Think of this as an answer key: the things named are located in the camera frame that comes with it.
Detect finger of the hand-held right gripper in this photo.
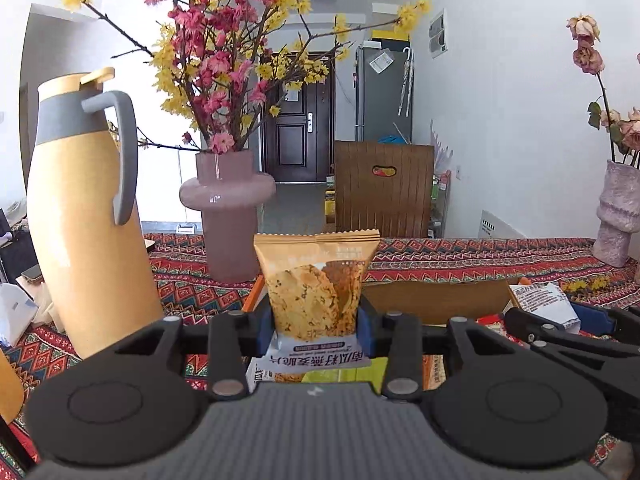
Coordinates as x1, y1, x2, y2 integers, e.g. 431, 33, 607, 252
567, 301, 640, 346
502, 307, 640, 396

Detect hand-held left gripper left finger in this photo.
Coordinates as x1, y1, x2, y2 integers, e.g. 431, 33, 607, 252
112, 304, 275, 401

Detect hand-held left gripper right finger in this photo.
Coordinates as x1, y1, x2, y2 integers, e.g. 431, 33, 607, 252
356, 299, 532, 402

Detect white cookie snack packet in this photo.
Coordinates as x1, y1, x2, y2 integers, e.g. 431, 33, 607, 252
510, 282, 581, 331

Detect orange cookie snack packet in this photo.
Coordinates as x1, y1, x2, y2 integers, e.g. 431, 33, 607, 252
253, 230, 381, 385

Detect fallen yellow blossom sprig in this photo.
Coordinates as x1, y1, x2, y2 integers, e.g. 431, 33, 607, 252
560, 275, 612, 294

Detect pink glass vase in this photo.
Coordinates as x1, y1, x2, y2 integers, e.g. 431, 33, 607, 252
179, 150, 277, 283

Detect textured lilac vase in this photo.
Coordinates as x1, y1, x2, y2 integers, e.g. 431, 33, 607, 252
591, 160, 640, 268

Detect white floor heater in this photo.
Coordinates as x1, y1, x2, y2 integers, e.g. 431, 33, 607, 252
480, 210, 526, 239

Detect colourful patterned tablecloth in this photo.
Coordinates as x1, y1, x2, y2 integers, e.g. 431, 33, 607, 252
0, 232, 640, 480

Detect brown wooden chair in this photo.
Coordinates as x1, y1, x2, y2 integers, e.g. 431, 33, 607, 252
332, 141, 435, 238

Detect dark wooden door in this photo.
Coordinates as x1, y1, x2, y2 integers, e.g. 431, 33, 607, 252
263, 52, 335, 183

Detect grey refrigerator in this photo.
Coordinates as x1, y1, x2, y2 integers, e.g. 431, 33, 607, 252
355, 42, 416, 143

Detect white and blue plastic bag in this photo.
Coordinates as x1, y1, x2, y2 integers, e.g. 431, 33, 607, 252
0, 282, 38, 346

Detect white folded umbrella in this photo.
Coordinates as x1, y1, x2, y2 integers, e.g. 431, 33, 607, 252
397, 46, 416, 117

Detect yellow ceramic mug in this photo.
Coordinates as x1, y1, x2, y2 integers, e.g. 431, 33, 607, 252
0, 347, 25, 426

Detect dried pink roses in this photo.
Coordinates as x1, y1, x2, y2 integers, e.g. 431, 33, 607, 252
566, 14, 640, 168

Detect pink and yellow blossom branches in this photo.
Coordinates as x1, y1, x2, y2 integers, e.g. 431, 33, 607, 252
55, 0, 432, 156

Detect yellow thermos jug grey handle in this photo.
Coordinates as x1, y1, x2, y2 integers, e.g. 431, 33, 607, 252
26, 67, 166, 361

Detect white wall panel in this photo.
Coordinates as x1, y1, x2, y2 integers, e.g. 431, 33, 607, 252
428, 8, 448, 58

